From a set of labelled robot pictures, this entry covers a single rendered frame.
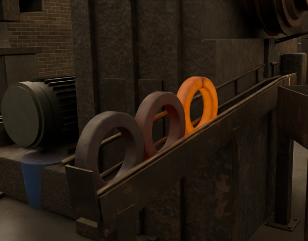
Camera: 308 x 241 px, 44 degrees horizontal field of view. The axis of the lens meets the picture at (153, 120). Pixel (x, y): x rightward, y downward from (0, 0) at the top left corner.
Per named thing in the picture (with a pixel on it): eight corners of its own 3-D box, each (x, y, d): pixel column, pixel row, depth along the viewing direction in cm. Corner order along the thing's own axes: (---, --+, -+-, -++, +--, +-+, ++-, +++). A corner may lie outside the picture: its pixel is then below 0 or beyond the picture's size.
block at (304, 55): (278, 103, 187) (280, 53, 182) (283, 101, 193) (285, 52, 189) (301, 104, 181) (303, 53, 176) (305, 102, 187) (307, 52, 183)
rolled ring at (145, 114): (182, 82, 97) (172, 82, 99) (138, 104, 83) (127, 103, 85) (189, 149, 103) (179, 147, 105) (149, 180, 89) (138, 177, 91)
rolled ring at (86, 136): (139, 100, 83) (127, 99, 85) (77, 129, 69) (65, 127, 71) (149, 176, 89) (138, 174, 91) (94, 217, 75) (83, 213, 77)
